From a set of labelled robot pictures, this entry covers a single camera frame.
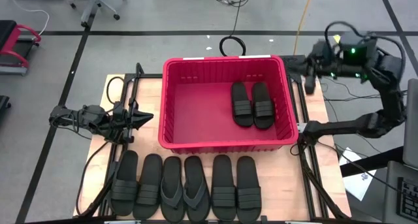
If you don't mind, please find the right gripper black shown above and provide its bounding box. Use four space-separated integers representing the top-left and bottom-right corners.
295 40 341 95

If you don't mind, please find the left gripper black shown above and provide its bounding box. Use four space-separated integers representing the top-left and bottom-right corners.
106 97 154 144

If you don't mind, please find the black rubber slide sandal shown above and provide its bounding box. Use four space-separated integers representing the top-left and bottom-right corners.
235 155 263 224
231 82 255 127
132 153 163 220
251 82 276 130
108 150 140 217
210 154 238 222

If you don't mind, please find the black flip-flop sandal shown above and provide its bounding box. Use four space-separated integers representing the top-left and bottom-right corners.
159 156 187 223
182 155 212 223

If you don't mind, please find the red plastic ribbed bin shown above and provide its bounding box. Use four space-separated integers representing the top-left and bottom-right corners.
158 55 300 155

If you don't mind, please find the black diagonal bar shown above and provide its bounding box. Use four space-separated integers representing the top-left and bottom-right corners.
339 145 406 178

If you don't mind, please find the office chair grey star base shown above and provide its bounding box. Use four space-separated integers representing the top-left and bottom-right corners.
47 0 127 28

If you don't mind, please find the white paper sheet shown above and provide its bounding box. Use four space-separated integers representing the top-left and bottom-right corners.
339 147 376 202

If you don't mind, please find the black computer keyboard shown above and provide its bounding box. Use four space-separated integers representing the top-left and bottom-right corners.
396 176 418 223

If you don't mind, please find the black aluminium frame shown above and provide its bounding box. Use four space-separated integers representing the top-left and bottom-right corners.
280 55 352 220
74 62 163 218

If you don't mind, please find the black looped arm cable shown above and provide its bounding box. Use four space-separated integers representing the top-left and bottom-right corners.
106 76 125 104

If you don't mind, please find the yellow cable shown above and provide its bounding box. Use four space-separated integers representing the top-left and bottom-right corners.
293 0 315 55

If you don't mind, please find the long black cable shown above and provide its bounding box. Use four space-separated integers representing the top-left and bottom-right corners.
75 140 112 217

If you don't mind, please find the black coiled floor cable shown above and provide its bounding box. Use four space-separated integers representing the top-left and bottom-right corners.
219 0 248 57

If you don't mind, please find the white floor cable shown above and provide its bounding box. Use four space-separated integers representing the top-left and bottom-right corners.
8 0 50 37

